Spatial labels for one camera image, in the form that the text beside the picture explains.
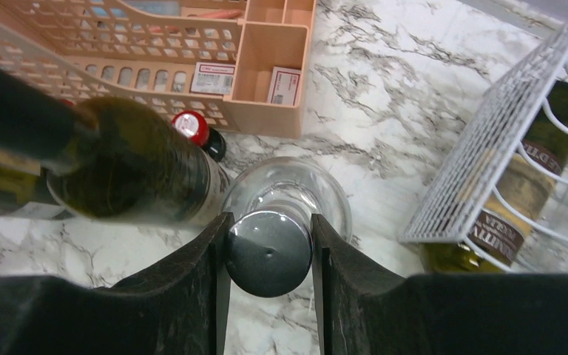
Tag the dark labelled wine bottle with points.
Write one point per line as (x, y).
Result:
(497, 230)

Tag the small red cap bottle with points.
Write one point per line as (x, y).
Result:
(194, 127)

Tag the clear round bottle silver cap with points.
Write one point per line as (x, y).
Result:
(269, 248)

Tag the green wine bottle black cap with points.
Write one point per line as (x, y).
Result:
(112, 159)

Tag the green wine bottle silver neck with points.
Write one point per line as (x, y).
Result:
(24, 192)

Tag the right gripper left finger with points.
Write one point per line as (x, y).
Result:
(178, 305)

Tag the orange plastic file rack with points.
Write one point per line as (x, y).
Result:
(240, 64)

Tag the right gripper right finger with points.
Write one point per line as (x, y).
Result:
(363, 308)

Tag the white wire wine rack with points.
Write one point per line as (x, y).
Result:
(469, 175)

